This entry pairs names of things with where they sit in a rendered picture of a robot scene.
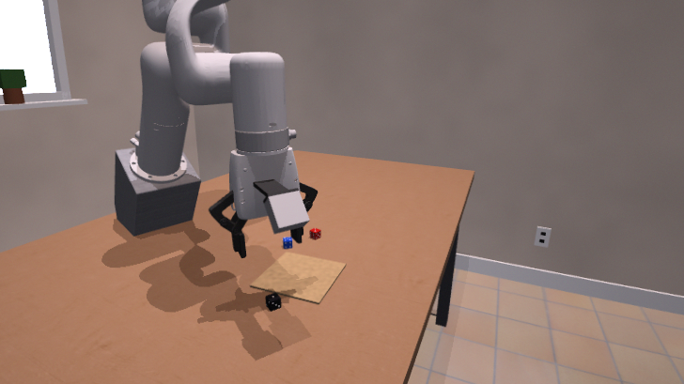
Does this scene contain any black die with white pips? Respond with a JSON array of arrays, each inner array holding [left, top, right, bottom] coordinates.
[[266, 293, 281, 311]]

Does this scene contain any tan mat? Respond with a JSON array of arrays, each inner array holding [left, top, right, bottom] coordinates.
[[250, 252, 347, 305]]

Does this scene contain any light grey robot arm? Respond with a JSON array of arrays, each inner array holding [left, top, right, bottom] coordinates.
[[130, 0, 310, 234]]

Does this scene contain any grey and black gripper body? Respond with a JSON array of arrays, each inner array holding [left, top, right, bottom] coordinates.
[[229, 146, 300, 220]]

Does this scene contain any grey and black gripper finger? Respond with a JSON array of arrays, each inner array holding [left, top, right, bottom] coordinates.
[[209, 190, 248, 258], [290, 182, 318, 243]]

